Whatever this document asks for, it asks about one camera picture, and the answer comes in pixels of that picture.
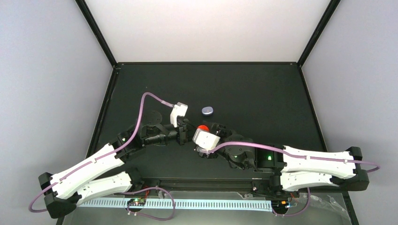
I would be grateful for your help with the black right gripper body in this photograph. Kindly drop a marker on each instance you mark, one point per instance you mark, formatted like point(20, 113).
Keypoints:
point(219, 129)

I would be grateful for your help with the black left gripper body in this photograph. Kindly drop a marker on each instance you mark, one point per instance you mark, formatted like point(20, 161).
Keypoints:
point(181, 138)

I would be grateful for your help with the orange round bottle cap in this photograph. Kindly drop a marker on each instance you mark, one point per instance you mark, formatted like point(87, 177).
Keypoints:
point(203, 127)

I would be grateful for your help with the lavender earbud charging case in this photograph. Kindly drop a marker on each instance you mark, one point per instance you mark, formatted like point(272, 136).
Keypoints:
point(207, 111)

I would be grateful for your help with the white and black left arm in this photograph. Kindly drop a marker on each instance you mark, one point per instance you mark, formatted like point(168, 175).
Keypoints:
point(65, 191)

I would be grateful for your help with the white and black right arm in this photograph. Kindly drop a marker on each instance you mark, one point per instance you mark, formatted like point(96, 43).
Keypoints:
point(291, 169)

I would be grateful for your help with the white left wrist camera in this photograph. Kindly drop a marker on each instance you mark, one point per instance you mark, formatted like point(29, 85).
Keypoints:
point(178, 110)

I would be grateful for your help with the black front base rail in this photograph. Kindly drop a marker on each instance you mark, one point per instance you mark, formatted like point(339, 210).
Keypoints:
point(205, 183)

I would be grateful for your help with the light blue slotted cable duct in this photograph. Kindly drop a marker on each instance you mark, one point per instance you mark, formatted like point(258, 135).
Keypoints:
point(180, 204)

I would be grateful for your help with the black left rear frame post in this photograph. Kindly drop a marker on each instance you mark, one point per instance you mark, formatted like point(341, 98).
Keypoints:
point(84, 8)

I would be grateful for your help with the black frame post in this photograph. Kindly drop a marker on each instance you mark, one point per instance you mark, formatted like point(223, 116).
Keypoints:
point(84, 8)
point(325, 18)

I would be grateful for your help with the black right rear frame post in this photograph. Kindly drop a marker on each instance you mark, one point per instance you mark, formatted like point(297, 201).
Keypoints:
point(325, 18)

